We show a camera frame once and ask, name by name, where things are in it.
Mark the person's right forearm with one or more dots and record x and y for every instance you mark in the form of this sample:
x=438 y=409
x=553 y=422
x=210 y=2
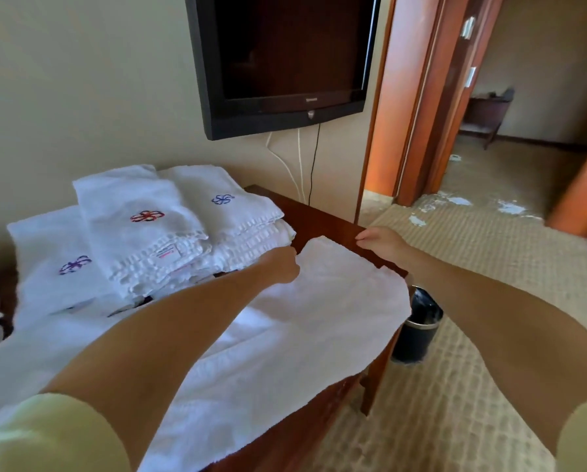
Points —
x=509 y=339

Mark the large plain white towel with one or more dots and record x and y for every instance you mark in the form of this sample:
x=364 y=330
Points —
x=283 y=348

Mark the person's left hand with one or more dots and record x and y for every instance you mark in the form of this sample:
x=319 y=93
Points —
x=282 y=265

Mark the dark wooden table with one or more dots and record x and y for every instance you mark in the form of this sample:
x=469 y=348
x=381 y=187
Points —
x=318 y=226

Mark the wooden door frame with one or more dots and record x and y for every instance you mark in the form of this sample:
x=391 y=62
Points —
x=421 y=93

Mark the folded towel with purple flower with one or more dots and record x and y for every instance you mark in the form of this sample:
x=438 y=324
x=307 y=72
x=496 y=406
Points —
x=57 y=265

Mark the black waste bin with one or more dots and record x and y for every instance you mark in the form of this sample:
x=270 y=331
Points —
x=419 y=324

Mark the person's right hand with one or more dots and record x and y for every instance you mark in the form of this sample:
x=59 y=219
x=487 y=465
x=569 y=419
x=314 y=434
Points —
x=383 y=244

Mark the person's right fingers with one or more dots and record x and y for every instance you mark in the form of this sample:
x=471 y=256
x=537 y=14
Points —
x=367 y=239

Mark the folded towel with red flower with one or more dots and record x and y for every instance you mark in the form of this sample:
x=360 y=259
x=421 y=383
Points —
x=143 y=230

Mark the folded towel with blue flower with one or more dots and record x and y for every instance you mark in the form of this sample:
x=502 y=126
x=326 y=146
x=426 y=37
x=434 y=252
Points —
x=234 y=211

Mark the dark wooden luggage bench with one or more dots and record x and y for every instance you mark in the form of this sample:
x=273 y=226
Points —
x=487 y=112

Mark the black wall-mounted television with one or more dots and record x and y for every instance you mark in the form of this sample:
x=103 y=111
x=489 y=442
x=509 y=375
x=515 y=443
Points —
x=278 y=58

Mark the wooden door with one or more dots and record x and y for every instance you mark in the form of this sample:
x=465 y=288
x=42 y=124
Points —
x=581 y=196

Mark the person's left forearm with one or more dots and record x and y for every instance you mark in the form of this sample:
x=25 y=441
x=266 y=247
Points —
x=141 y=339

